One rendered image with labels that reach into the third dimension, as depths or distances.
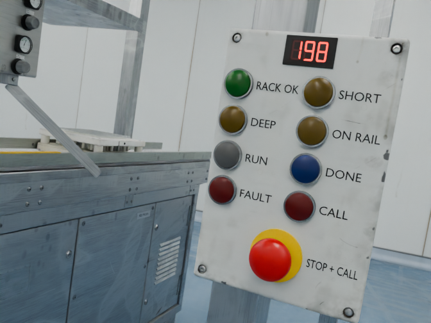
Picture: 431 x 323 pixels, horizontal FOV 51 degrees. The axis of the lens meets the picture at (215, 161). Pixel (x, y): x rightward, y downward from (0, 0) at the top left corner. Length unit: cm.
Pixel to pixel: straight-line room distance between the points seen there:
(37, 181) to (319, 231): 86
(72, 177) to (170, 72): 336
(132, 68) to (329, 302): 160
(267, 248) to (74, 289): 113
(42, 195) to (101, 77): 372
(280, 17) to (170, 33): 411
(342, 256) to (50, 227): 101
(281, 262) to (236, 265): 6
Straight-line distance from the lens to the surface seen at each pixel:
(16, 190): 114
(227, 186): 45
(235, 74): 45
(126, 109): 193
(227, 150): 45
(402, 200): 426
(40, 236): 131
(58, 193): 124
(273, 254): 42
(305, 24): 52
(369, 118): 42
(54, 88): 515
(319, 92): 42
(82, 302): 156
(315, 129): 42
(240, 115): 44
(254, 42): 46
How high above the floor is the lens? 99
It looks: 5 degrees down
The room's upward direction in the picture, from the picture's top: 9 degrees clockwise
